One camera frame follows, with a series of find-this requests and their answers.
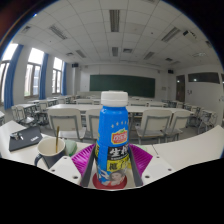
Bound blue drink bottle white cap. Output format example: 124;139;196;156
94;90;130;187

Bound dark transom window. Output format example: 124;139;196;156
187;72;221;85

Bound dark classroom door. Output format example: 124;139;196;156
175;74;187;103

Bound dark blue mug cork base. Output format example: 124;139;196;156
34;137;67;170

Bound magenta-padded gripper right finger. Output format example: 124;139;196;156
127;143;176;187

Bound black notebook case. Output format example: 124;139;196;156
8;124;44;153

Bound wooden stirring stick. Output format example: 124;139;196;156
54;125;61;154

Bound small green sponge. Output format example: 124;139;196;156
64;139;79;158

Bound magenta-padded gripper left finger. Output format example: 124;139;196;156
49;143;98;188

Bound green chalkboard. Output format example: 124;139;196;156
89;74;156;99

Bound classroom chairs and desks group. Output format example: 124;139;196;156
11;94;220;144

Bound blue window curtains group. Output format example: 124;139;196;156
3;44;68;110

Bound metal key bunch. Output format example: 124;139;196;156
10;131;25;141

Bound white ceiling projector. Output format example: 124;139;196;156
182;29;199;41

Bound classroom windows group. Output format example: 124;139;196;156
0;43;64;102

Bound ceiling lights group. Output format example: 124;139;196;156
19;9;214;64

